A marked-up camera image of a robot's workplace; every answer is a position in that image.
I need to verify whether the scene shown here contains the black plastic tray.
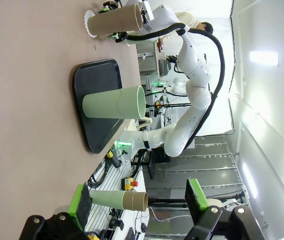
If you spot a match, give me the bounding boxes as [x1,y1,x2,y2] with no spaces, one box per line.
[73,58,124,154]

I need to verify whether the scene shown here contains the white scalloped paper coaster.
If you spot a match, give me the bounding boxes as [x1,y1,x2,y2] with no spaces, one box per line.
[84,9,99,39]

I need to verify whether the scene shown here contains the yellow black handle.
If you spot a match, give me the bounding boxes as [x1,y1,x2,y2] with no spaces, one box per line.
[106,149,123,169]

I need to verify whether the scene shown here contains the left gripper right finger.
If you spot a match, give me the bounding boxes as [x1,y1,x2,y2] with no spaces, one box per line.
[185,178,260,240]

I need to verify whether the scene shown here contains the black tripod pole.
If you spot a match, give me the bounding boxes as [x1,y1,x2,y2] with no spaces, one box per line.
[145,101,192,110]

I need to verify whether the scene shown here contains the grey metal case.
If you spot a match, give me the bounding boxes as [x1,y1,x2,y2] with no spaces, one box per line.
[157,57,170,76]

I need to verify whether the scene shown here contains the brown plastic cup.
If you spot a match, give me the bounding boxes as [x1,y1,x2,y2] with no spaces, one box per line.
[121,190,136,211]
[87,3,143,38]
[131,191,149,213]

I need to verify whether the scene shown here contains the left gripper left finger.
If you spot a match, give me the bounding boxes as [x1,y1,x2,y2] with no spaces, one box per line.
[19,181,93,240]

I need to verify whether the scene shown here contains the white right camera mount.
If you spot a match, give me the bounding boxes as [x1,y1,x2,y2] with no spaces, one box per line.
[141,0,155,24]

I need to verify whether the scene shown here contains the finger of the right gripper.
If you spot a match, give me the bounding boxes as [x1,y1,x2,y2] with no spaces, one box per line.
[107,31,129,44]
[98,0,119,13]

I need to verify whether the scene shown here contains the white ribbed robot bench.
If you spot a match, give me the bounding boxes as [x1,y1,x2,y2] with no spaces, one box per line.
[84,149,148,240]

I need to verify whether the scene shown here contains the black cable bundle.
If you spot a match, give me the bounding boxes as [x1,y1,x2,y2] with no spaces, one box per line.
[87,159,113,189]

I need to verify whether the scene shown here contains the light wooden frame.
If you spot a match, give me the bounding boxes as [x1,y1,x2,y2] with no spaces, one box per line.
[136,117,153,131]

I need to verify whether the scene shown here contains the person in beige top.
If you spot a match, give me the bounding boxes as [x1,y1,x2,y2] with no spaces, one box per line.
[175,11,214,36]

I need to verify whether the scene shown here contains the black right arm hose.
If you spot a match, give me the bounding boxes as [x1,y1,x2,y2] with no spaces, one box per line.
[125,22,226,151]

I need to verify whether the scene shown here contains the rectangular ceiling light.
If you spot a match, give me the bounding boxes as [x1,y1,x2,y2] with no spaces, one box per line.
[250,50,280,67]

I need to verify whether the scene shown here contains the pale yellow-green plastic cup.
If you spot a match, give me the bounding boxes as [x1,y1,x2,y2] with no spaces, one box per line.
[82,84,147,120]

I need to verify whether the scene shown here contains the pale green plastic cup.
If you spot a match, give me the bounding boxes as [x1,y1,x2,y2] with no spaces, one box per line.
[89,189,126,209]

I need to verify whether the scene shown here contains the yellow emergency stop button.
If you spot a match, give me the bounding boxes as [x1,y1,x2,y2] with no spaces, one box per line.
[123,176,140,192]

